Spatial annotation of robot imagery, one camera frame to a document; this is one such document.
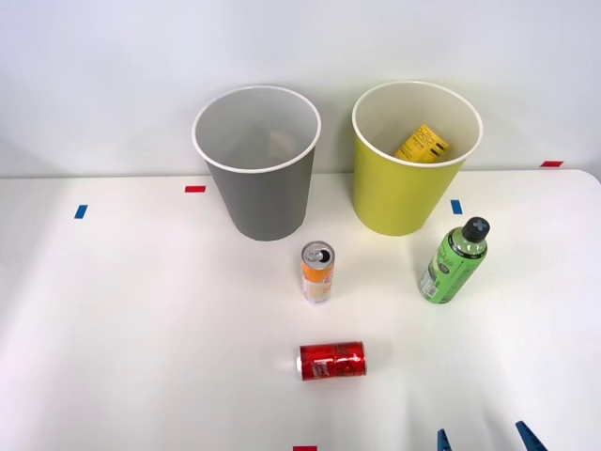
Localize grey plastic waste bin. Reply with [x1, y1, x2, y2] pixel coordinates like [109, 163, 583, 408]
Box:
[191, 84, 322, 242]

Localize red drink can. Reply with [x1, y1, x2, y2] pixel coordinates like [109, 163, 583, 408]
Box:
[295, 340, 368, 382]

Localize orange drink can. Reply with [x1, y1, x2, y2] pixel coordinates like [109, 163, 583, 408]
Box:
[300, 241, 336, 306]

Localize green plastic bottle black cap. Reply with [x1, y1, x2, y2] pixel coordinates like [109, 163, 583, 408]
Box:
[418, 216, 492, 305]

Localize yellow-green plastic waste bin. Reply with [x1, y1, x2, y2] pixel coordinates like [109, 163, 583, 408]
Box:
[350, 80, 485, 238]

